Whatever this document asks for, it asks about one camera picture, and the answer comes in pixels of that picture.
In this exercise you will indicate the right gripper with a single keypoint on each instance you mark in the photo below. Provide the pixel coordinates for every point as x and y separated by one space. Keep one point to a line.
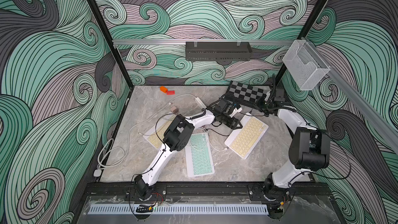
270 100

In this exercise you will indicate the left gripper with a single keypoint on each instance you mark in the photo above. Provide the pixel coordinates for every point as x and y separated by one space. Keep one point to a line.
233 124

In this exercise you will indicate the yellow wireless keyboard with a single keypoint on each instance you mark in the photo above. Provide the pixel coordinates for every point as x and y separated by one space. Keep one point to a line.
155 135
243 141

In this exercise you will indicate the white power strip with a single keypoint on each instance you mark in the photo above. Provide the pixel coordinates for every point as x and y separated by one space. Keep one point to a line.
200 103

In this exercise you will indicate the green wireless keyboard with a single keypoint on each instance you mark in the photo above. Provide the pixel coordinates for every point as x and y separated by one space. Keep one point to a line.
198 156

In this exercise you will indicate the pink charger with white cable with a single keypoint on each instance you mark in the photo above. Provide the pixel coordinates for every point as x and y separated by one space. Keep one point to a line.
174 110

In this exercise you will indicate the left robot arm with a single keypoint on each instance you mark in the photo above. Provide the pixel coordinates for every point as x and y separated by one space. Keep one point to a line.
176 137

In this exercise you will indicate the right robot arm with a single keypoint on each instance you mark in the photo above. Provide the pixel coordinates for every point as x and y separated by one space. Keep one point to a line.
309 150

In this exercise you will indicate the black checkered board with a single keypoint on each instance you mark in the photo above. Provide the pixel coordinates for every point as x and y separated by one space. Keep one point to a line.
246 95

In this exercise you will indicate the red block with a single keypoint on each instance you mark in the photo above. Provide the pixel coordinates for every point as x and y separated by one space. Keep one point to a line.
170 92

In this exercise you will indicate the orange block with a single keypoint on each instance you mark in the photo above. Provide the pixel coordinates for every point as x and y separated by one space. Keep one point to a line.
163 89

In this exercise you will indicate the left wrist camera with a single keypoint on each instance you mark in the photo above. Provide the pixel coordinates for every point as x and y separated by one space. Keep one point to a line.
234 109

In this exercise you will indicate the clear plastic wall bin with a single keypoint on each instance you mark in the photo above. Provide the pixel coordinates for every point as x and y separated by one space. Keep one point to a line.
305 64

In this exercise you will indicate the aluminium wall rail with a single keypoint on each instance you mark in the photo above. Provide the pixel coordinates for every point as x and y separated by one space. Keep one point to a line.
170 42

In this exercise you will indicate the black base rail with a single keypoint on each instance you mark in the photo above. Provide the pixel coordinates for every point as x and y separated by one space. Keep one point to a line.
174 191

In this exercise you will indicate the black perforated wall tray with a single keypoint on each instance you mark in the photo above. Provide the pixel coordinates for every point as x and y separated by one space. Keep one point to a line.
219 52

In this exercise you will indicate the white slotted cable duct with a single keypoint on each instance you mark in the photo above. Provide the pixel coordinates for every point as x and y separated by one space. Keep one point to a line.
180 209

